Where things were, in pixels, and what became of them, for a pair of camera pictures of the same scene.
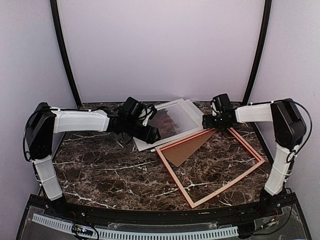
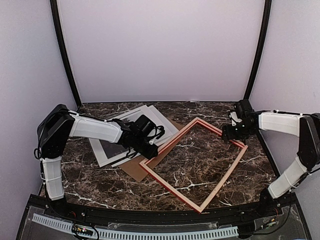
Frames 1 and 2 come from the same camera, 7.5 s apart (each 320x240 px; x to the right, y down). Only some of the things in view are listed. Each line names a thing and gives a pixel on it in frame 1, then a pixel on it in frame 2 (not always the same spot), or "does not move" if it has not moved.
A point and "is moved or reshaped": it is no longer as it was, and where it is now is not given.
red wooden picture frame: (160, 150) -> (161, 149)
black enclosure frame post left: (55, 13) does not move
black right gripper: (208, 123) -> (228, 134)
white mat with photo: (172, 119) is moved or reshaped
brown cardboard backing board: (179, 152) -> (134, 170)
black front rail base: (282, 218) does not move
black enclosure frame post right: (268, 8) does not move
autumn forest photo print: (199, 113) -> (126, 160)
